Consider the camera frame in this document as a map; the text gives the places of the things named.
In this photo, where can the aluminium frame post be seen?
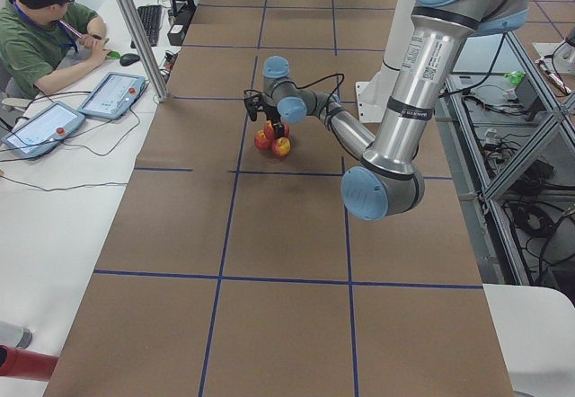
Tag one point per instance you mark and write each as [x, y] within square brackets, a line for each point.
[143, 48]

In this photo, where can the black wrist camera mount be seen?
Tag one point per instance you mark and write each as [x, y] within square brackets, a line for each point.
[253, 103]

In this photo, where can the black computer mouse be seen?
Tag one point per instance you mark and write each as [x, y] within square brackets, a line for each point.
[128, 59]

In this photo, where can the blue teach pendant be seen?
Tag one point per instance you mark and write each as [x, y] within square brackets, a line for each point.
[43, 132]
[113, 96]

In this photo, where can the near blue teach pendant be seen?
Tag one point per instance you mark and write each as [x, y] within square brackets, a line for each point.
[43, 132]

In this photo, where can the far blue teach pendant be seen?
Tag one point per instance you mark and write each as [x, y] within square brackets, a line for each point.
[113, 96]

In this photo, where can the red bottle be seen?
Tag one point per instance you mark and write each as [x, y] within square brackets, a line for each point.
[25, 364]

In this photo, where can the red yellow apple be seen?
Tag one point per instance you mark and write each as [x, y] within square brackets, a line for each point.
[269, 130]
[281, 147]
[261, 142]

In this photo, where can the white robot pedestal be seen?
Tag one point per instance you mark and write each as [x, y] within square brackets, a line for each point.
[372, 96]

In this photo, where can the black keyboard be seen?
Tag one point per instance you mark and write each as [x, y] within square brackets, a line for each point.
[151, 18]

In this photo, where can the person in green shirt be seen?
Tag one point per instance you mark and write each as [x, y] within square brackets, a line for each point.
[47, 45]

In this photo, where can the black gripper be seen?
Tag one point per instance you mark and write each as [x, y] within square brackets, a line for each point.
[272, 116]

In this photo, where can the black desktop box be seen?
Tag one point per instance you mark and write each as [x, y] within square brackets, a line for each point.
[177, 33]

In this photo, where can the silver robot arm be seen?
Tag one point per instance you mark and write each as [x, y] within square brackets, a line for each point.
[386, 182]

